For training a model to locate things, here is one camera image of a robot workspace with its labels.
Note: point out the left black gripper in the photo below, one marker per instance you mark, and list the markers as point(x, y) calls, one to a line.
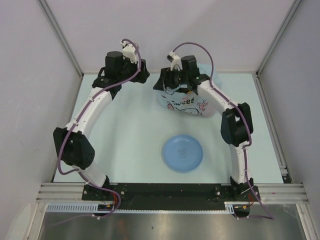
point(143, 74)

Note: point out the blue round plate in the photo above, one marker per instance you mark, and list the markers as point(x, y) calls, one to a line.
point(182, 153)

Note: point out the grey slotted cable duct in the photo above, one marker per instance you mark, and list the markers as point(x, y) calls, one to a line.
point(101, 208)

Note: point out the right aluminium side rail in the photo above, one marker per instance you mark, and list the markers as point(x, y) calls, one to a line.
point(280, 156)

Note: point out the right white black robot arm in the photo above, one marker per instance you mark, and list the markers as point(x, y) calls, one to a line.
point(236, 128)

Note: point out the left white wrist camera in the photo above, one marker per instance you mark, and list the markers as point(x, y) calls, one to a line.
point(130, 50)

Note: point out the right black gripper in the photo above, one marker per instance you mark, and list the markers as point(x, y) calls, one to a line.
point(163, 82)

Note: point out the blue cartoon plastic bag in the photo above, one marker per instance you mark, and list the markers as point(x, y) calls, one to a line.
point(181, 99)

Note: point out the aluminium corner post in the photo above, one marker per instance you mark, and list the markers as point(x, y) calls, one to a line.
point(49, 15)
point(279, 34)

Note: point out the left aluminium corner post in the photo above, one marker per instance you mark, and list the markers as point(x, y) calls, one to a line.
point(49, 15)

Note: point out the right aluminium corner post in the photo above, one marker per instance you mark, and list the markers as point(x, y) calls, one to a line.
point(279, 34)

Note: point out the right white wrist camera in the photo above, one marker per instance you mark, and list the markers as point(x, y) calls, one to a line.
point(175, 61)

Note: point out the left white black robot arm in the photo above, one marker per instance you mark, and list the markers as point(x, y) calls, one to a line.
point(74, 151)

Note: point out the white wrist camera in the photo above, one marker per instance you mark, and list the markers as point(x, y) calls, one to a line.
point(175, 61)
point(130, 50)

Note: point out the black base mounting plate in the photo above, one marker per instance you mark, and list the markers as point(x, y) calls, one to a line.
point(181, 196)

